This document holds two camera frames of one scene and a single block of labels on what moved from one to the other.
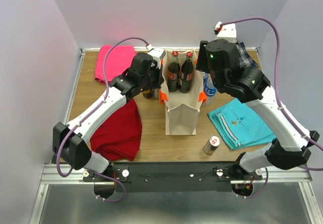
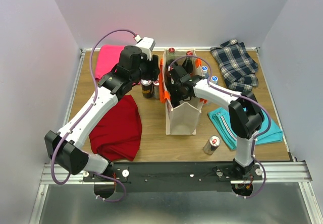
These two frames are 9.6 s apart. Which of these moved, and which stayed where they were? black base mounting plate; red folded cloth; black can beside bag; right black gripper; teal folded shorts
Moved: right black gripper
Stayed: red folded cloth; teal folded shorts; black can beside bag; black base mounting plate
